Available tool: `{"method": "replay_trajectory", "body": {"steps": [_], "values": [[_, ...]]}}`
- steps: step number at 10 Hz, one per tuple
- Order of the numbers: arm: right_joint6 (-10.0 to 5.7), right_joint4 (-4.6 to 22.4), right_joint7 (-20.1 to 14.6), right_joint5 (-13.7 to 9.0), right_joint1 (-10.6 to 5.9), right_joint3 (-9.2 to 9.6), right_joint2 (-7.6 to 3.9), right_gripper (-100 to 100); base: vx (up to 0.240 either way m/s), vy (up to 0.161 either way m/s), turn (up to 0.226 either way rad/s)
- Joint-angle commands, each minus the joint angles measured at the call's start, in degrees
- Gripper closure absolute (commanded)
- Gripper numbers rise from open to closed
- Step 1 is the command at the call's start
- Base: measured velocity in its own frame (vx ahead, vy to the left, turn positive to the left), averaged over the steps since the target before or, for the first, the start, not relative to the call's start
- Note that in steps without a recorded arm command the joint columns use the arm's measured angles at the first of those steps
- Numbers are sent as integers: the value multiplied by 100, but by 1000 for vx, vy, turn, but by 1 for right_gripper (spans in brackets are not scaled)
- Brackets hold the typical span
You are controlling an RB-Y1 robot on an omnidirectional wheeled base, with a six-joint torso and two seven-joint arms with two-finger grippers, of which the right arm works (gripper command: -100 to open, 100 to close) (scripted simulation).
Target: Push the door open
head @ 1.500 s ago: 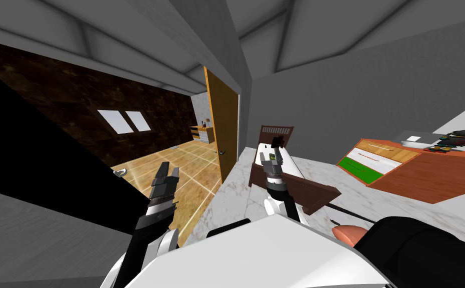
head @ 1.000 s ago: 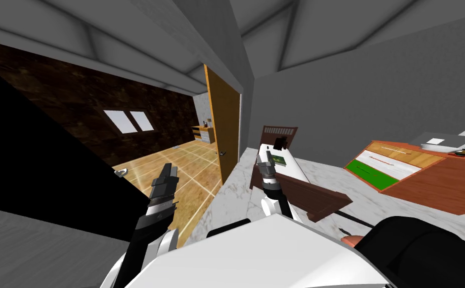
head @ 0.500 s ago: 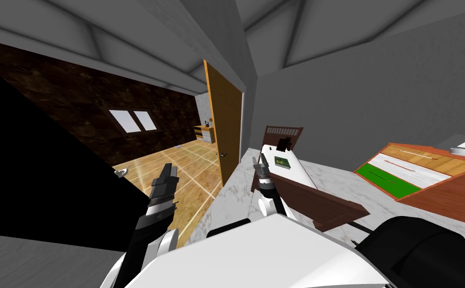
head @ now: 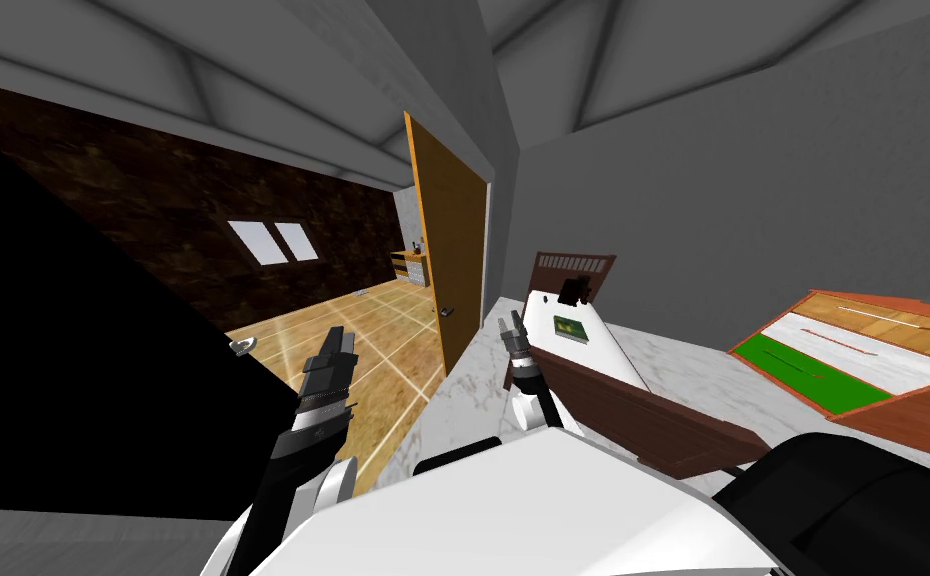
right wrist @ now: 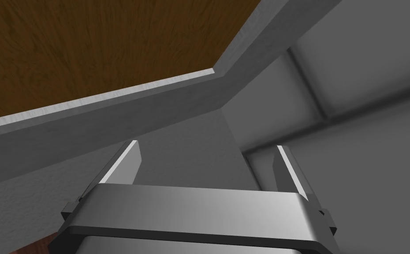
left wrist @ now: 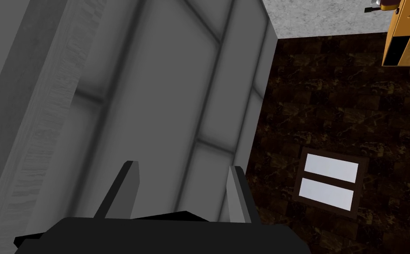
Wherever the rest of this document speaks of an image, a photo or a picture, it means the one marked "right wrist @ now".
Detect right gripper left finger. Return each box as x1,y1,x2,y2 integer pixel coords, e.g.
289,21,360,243
79,140,142,202

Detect brown wooden door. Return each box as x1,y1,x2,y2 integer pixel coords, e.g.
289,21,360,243
0,0,262,123

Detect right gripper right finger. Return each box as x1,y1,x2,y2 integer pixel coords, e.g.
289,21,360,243
273,145,321,210

